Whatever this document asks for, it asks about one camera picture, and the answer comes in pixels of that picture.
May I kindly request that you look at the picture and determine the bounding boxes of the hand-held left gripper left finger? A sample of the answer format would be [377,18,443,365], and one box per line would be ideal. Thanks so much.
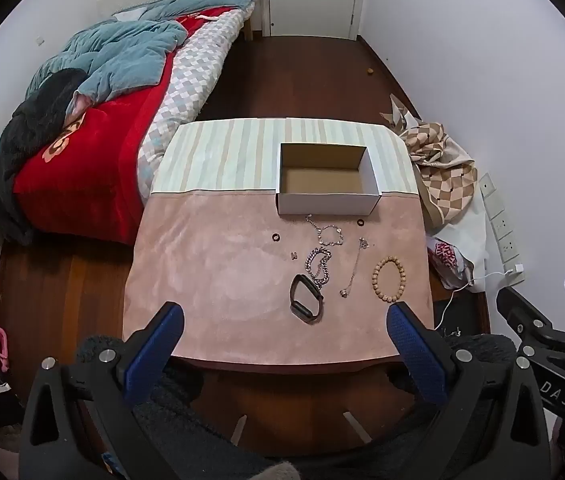
[18,301,186,480]

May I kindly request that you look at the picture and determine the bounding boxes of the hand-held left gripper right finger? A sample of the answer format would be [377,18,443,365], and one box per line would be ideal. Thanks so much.
[386,301,552,480]

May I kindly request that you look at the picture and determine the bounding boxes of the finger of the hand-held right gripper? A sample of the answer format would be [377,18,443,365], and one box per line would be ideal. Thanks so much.
[495,287,565,356]

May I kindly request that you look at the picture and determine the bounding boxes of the wooden bead bracelet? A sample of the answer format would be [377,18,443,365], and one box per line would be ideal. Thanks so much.
[372,256,407,304]

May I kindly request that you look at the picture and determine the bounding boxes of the thin silver pendant necklace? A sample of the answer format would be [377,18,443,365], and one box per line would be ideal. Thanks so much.
[339,237,371,299]

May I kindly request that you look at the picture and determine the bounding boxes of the black smart band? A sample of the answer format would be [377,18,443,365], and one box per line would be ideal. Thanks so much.
[290,274,324,323]

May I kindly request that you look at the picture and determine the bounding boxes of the thin silver chain bracelet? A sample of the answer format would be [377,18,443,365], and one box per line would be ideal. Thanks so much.
[305,214,346,247]

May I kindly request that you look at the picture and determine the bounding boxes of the thick silver chain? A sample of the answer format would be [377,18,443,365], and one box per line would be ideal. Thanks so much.
[304,246,334,291]

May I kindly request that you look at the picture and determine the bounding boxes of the cardboard box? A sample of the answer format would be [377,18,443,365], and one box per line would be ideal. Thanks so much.
[276,142,382,217]

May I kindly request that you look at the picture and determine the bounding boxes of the table with striped pink cloth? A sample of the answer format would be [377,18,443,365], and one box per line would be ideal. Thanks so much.
[122,116,436,363]

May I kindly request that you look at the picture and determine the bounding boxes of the red printed plastic bag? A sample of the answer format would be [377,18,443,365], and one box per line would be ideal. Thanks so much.
[427,237,474,291]

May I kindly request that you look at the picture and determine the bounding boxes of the white bag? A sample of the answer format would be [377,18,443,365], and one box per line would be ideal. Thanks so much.
[425,195,488,281]

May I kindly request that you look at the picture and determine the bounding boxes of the dark fuzzy pants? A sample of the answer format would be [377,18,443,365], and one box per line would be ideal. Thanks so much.
[75,332,518,480]

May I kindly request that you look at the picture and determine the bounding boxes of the wooden table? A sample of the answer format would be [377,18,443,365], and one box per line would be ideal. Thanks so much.
[170,351,413,376]

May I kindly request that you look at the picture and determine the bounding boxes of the brown checkered cloth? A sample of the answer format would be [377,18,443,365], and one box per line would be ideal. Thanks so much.
[380,94,478,231]

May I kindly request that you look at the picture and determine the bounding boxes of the bed with red blanket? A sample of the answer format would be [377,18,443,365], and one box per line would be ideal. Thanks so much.
[0,7,223,246]

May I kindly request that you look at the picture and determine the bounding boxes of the small pink cloth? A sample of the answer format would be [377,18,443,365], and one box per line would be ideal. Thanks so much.
[67,91,94,117]

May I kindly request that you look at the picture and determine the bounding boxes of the dark fuzzy garment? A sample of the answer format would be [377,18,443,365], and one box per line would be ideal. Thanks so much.
[0,67,90,246]

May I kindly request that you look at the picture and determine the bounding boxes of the checkered bedsheet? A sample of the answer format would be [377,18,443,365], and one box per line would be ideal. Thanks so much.
[137,10,250,201]

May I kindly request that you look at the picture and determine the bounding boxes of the blue quilt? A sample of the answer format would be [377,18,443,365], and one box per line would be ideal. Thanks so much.
[25,0,256,106]

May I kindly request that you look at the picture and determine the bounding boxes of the white charger cable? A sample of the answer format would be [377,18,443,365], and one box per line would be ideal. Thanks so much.
[433,267,513,332]

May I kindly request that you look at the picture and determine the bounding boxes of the wooden bed frame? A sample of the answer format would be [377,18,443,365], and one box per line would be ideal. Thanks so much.
[242,7,264,41]

